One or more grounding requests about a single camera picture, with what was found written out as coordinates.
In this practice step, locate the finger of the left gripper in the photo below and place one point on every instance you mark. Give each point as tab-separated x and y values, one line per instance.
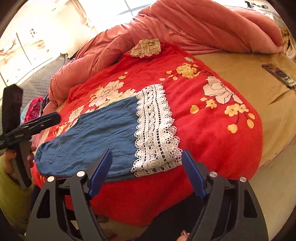
25	131

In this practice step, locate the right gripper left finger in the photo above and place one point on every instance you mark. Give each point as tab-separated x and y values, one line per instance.
49	220

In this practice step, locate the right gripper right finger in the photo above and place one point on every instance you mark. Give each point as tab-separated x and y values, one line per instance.
230	209

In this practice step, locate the blue denim pants lace hem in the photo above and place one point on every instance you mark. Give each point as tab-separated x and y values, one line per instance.
139	131

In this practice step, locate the left hand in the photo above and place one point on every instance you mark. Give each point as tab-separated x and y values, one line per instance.
9	155

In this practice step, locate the right hand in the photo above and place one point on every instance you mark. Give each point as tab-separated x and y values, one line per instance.
184	236

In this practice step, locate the magenta patterned folded cloth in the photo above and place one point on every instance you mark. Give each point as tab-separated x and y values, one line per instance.
32	110

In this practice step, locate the grey quilted headboard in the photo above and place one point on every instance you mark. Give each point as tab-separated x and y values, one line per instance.
38	83

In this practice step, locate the pink pillow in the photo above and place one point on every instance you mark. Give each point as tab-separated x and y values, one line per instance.
46	106

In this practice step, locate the red floral blanket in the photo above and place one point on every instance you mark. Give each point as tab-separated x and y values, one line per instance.
214	122

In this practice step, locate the beige bed sheet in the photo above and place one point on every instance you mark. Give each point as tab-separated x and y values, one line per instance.
274	102

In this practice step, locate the dark remote control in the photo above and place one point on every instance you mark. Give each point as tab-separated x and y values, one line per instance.
280	75

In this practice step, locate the pink quilted duvet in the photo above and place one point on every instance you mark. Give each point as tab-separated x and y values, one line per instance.
198	27

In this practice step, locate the floral wall painting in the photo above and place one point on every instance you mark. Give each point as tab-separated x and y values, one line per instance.
38	33

